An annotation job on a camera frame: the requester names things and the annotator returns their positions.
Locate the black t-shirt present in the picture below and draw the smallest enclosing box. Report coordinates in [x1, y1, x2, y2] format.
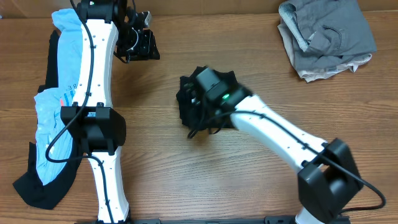
[176, 66, 234, 131]

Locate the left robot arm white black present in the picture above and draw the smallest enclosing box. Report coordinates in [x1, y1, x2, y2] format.
[60, 0, 160, 223]

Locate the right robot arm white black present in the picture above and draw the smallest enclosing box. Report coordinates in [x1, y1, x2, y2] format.
[191, 67, 363, 223]

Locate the light blue t-shirt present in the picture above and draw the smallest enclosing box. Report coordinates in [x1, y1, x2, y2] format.
[34, 9, 83, 185]

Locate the black garment under blue shirt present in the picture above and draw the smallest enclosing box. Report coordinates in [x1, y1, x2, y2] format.
[13, 31, 81, 210]

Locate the gray folded garment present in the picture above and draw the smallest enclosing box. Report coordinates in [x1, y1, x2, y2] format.
[279, 0, 377, 70]

